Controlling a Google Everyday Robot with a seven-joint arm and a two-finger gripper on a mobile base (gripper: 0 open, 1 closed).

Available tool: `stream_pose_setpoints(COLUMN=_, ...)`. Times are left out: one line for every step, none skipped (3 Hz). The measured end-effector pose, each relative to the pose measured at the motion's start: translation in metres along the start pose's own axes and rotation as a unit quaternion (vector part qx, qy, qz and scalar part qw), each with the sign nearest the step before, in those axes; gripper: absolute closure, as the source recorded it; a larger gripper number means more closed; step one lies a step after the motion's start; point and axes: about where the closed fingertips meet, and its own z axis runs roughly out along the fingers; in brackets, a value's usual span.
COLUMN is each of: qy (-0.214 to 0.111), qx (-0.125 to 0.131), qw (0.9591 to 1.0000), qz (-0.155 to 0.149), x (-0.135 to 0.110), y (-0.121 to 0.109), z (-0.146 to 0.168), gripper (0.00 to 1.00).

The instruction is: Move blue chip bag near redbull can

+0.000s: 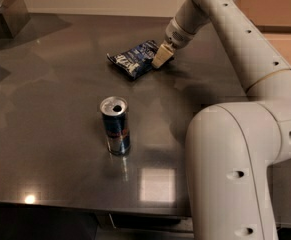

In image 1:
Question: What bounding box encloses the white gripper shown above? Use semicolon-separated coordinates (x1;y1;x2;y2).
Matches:
152;18;196;69

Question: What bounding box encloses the blue chip bag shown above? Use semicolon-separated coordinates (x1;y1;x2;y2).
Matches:
107;40;160;80

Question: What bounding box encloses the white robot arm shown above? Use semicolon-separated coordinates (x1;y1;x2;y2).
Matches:
152;0;291;240

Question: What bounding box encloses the redbull can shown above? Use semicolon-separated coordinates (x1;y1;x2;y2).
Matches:
100;96;130;155

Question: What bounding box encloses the dark wooden block stand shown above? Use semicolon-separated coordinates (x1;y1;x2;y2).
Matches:
0;0;30;39

